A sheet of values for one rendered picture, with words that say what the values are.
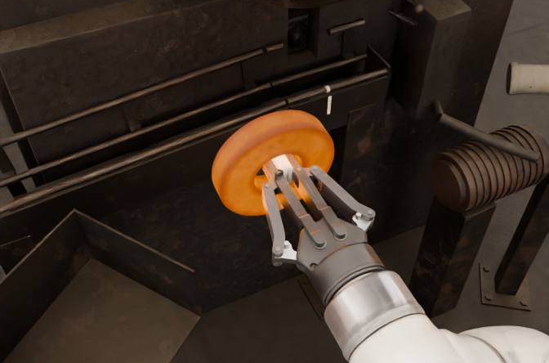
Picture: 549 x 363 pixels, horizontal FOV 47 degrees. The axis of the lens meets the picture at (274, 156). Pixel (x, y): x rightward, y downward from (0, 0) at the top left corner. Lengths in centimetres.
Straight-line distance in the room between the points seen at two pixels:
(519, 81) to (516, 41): 134
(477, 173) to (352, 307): 67
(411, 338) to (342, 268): 10
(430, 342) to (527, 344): 13
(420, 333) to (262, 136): 27
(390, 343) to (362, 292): 6
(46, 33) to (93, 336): 43
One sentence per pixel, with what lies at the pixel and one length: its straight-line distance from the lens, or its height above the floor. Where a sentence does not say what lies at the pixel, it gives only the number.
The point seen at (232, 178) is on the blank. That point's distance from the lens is 74.
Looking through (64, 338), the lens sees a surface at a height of 60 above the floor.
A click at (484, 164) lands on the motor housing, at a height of 53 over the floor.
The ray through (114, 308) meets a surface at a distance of 95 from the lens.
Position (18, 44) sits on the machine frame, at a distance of 96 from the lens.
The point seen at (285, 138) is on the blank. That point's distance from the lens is 73.
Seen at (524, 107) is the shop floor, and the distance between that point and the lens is 226.
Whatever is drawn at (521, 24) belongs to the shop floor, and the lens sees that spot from 265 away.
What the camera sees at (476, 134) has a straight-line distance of 124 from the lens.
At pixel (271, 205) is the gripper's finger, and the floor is 85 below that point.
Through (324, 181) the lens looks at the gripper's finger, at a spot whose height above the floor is 85.
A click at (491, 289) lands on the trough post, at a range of 173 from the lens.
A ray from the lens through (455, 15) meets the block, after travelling 113.
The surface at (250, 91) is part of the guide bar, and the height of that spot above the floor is 70.
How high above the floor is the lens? 140
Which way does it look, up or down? 46 degrees down
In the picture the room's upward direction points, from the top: straight up
